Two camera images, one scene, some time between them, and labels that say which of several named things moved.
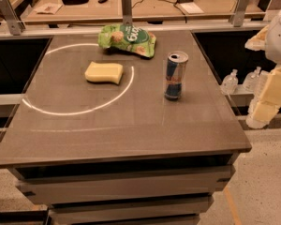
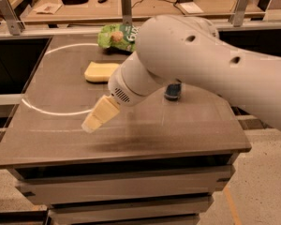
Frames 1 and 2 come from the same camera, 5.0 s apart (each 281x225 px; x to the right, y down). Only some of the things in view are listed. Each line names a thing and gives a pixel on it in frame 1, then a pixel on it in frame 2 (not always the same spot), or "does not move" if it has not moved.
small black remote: [103, 0] does not move
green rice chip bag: [128, 37] does not move
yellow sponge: [104, 72] does not move
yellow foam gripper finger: [275, 96] → [129, 84]
